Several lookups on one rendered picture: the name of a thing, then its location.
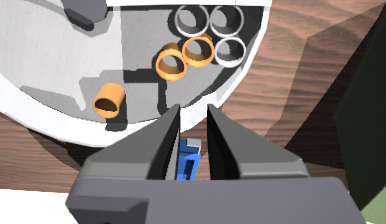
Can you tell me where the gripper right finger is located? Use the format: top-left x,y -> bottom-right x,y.
207,103 -> 311,180

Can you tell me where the grey steel bushing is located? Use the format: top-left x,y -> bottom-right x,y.
175,4 -> 209,37
212,33 -> 246,68
208,4 -> 244,38

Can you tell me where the blue open crate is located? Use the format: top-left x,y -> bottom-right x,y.
177,139 -> 200,180

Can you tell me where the bronze bushing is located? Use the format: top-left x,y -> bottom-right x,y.
182,31 -> 214,67
93,83 -> 126,118
156,43 -> 187,81

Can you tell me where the grey round turntable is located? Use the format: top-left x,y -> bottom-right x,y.
0,0 -> 272,147

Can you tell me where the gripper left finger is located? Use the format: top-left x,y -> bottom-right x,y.
75,104 -> 181,180

